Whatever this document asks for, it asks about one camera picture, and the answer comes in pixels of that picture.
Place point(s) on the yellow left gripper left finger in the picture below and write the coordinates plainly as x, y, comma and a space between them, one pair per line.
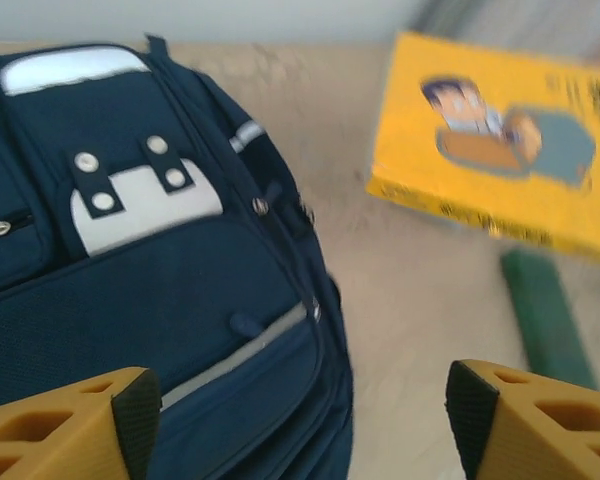
100, 435

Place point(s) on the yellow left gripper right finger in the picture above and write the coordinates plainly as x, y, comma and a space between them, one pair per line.
510, 440

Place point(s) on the green notebook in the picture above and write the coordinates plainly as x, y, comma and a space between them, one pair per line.
545, 310

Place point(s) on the navy blue backpack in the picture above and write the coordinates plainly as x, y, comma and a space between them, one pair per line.
155, 275

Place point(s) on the yellow cartoon cover book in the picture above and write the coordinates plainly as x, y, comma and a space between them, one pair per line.
430, 175

